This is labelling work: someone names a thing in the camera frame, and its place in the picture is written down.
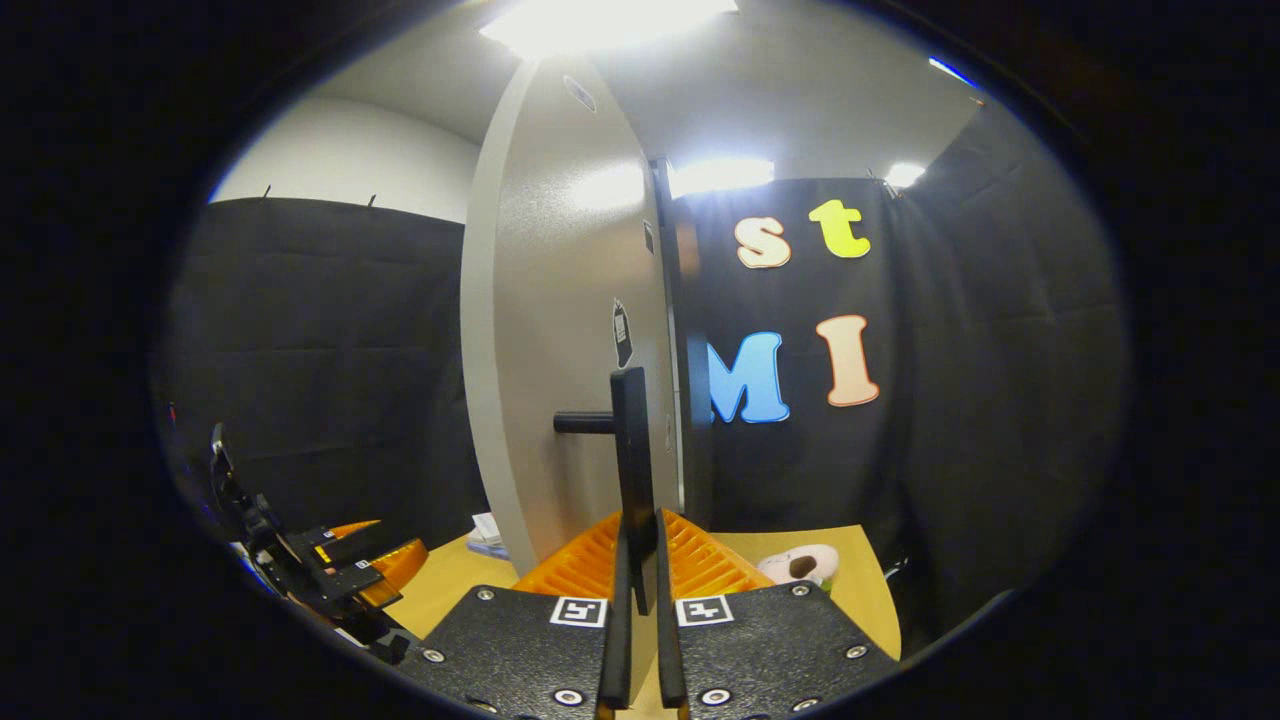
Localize black cabinet door handle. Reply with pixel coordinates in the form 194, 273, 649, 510
553, 367, 661, 616

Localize grey cabinet door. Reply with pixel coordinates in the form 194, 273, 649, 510
460, 55, 686, 591

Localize pink plush slipper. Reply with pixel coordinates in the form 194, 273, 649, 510
757, 544, 841, 589

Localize black backdrop cloth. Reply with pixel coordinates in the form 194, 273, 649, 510
150, 95, 1131, 661

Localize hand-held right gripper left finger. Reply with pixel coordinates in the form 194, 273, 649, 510
400, 510, 634, 720

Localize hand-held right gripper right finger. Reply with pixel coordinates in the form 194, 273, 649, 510
655, 507, 901, 720

